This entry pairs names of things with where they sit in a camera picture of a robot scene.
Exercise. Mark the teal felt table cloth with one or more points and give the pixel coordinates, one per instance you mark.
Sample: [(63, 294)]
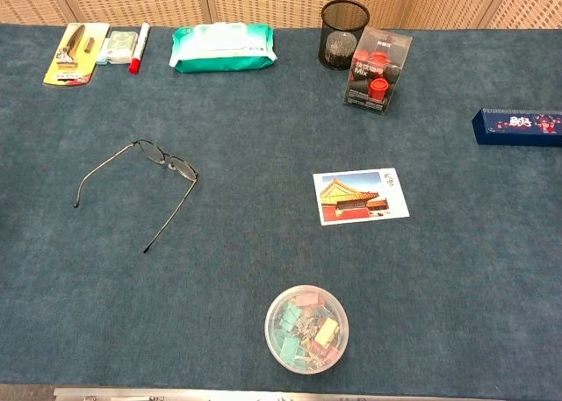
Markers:
[(219, 243)]

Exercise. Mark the white marker with red cap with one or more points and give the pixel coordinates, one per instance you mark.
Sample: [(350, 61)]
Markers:
[(139, 45)]

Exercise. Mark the clear box of red black cups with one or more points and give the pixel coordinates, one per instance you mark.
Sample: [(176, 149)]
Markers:
[(373, 80)]

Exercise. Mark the clear round tub of clips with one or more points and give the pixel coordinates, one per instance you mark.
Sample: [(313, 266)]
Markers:
[(307, 331)]

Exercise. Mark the dark blue printed box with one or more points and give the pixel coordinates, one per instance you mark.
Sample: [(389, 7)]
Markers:
[(518, 129)]

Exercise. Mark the pink binder clip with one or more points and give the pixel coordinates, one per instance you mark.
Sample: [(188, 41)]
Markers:
[(309, 299)]

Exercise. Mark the thin-framed eyeglasses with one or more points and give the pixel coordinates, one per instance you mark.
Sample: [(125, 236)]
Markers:
[(184, 166)]

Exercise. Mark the small green white packet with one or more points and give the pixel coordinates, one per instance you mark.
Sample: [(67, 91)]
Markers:
[(118, 47)]

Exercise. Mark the palace photo postcard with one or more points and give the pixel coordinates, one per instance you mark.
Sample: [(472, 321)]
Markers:
[(360, 199)]

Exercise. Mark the aluminium rail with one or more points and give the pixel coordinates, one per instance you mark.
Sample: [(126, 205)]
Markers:
[(219, 394)]

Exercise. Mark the teal binder clip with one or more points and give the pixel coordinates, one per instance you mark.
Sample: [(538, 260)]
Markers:
[(290, 315), (292, 348)]

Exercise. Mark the woven rattan folding screen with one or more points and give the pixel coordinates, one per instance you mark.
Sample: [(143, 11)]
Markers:
[(131, 2)]

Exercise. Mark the green white wet wipes pack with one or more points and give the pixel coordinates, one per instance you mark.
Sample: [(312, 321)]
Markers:
[(219, 50)]

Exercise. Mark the yellow razor blister pack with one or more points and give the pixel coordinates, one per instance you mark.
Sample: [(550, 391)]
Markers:
[(72, 54)]

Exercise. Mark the black mesh pen holder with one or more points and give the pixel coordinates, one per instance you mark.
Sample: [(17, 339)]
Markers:
[(338, 45)]

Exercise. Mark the yellow binder clip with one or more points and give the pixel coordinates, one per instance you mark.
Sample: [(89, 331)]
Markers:
[(327, 331)]

